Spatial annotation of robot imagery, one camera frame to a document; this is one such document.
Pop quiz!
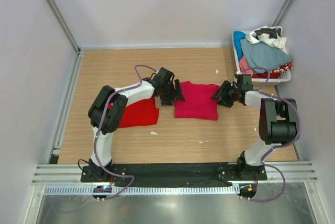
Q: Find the slotted cable duct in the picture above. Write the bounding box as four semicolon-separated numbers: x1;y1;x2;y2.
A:
44;184;240;196

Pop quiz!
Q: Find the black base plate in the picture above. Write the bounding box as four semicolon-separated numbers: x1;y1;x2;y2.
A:
80;162;267;188

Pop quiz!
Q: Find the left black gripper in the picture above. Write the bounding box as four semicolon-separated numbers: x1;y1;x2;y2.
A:
161;80;185;106

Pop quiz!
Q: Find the red white patterned shirt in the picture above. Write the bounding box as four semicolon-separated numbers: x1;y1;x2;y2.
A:
252;62;293;79

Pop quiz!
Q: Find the white laundry basket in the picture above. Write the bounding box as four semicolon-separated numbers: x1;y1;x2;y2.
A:
231;26;293;86

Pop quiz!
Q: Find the grey blue t shirt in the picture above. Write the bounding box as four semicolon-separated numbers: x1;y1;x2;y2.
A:
240;39;292;73

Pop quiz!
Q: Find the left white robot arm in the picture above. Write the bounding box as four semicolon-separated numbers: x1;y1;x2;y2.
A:
81;67;185;182

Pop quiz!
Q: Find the white black patterned shirt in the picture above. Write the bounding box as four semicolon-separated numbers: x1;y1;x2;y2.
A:
245;26;286;51

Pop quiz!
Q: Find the red t shirt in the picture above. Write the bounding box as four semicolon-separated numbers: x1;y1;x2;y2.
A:
119;98;160;128

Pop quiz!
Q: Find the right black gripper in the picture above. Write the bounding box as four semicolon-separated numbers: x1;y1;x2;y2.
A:
210;81;240;108

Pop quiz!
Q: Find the magenta t shirt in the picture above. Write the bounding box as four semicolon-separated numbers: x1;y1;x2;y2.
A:
174;81;220;121

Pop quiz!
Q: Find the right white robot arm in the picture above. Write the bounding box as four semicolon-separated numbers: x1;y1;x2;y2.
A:
211;74;299;181

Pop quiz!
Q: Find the bright blue shirt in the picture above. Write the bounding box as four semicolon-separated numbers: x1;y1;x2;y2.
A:
233;31;245;62

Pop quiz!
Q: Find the pink shirt in basket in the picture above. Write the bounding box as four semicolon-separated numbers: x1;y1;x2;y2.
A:
239;56;254;76

